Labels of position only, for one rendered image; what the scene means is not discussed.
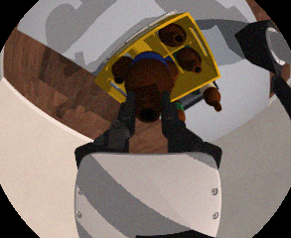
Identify brown bottle with cream label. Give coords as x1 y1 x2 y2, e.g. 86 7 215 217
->
199 82 222 112

